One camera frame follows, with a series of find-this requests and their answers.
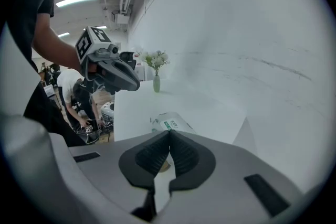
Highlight white ceiling junction box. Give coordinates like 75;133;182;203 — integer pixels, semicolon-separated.
111;11;131;26

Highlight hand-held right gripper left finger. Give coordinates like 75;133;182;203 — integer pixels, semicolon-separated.
118;130;171;222

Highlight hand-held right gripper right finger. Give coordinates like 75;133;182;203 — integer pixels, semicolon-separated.
169;130;216;193

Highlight white and purple flower bouquet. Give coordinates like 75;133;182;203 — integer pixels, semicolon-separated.
138;50;171;77

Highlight white round helmet case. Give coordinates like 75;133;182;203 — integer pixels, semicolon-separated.
100;101;116;126

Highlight black fabric storage box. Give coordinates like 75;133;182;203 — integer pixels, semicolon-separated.
75;124;102;145

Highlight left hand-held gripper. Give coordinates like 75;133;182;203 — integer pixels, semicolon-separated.
75;25;141;95

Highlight brown round coaster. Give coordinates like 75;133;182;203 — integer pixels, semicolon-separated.
159;161;172;173

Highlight white wet wipe pack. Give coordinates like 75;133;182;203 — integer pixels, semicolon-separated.
150;112;196;135

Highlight person's left forearm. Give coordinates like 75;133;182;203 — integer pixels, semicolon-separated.
31;12;85;77

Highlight black office chair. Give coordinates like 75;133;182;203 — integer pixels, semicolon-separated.
119;51;138;70

